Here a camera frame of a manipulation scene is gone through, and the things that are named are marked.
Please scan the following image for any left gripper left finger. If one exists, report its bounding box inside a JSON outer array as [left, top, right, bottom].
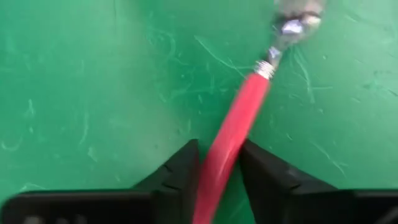
[[132, 139, 201, 224]]

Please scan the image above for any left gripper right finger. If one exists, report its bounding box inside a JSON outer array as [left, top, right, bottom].
[[239, 139, 339, 224]]

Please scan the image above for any silver fork with pink handle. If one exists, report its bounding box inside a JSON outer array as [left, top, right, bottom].
[[192, 0, 327, 224]]

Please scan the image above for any green table mat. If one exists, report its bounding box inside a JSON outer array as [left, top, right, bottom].
[[0, 0, 398, 224]]

